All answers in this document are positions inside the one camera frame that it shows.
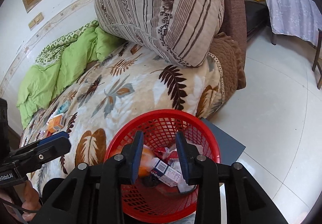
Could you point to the beige wall switch plate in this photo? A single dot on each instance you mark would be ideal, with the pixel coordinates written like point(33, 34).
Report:
point(35, 21)

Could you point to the white medicine box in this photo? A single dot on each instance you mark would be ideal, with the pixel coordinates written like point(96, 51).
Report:
point(168, 172)

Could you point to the grey blue flat board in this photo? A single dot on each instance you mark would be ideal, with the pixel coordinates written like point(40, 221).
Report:
point(226, 143)

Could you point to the green quilt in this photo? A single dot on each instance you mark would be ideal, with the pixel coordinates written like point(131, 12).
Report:
point(63, 68)

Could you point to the brown quilted bed cover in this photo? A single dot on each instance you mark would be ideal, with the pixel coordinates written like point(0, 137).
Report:
point(229, 63)

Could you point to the small orange box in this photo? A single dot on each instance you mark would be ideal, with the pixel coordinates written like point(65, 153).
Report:
point(56, 123)

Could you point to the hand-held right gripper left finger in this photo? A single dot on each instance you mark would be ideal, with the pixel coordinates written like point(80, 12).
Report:
point(137, 158)

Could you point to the lavender tablecloth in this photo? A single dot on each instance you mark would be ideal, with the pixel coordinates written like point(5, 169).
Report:
point(291, 12)

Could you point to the red plastic bag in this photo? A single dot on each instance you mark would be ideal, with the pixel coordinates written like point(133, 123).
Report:
point(173, 156)

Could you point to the black plastic bag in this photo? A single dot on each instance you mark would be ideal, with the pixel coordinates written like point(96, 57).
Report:
point(151, 181)

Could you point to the teal cartoon print packet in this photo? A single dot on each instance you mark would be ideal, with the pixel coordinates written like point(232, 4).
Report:
point(63, 108)

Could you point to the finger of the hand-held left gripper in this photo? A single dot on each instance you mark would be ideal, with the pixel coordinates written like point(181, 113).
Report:
point(45, 151)
point(54, 136)

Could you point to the leaf print fleece blanket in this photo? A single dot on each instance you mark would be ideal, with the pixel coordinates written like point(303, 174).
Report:
point(140, 93)

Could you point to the orange wrapper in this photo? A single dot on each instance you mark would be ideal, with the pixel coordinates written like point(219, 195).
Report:
point(147, 161)

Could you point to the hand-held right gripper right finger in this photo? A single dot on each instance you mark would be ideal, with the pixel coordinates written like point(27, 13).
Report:
point(182, 161)

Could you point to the striped floral pillow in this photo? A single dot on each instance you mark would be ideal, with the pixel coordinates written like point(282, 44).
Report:
point(163, 12)

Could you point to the red mesh basket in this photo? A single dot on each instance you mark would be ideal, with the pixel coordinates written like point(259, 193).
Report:
point(163, 203)

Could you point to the brown headboard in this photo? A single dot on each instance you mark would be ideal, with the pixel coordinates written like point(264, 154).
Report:
point(231, 0)

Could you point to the person's left hand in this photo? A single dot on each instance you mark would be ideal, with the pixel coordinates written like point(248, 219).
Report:
point(31, 198)

